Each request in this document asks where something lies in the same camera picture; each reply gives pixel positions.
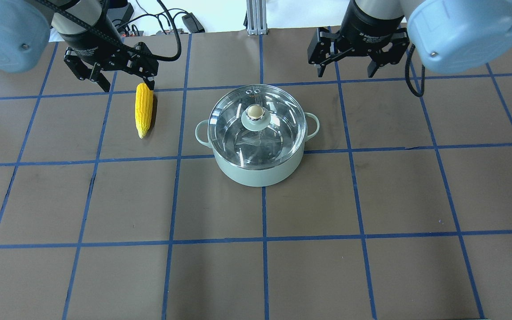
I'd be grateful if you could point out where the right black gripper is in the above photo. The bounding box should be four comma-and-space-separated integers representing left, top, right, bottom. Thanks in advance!
308, 9, 410, 78

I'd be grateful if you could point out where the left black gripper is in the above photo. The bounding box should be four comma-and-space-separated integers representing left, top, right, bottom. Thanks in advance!
63, 28, 159, 92

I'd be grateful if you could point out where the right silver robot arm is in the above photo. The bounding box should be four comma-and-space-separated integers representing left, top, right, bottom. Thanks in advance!
307, 0, 512, 78

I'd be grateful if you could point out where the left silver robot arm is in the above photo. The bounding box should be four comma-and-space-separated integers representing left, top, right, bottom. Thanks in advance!
0, 0, 159, 92

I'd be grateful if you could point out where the brown grid table mat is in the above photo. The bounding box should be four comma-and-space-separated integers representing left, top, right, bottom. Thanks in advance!
0, 28, 512, 320

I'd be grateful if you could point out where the yellow corn cob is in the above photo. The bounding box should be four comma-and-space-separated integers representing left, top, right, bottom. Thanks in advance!
135, 83, 154, 139

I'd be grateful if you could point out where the black power adapter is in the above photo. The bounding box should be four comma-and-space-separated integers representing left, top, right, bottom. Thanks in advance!
182, 12, 205, 34

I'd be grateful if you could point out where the glass pot lid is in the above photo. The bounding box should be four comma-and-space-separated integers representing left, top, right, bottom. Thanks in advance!
207, 84, 308, 170

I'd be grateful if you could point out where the aluminium frame post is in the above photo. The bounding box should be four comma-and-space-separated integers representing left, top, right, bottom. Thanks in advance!
244, 0, 268, 35

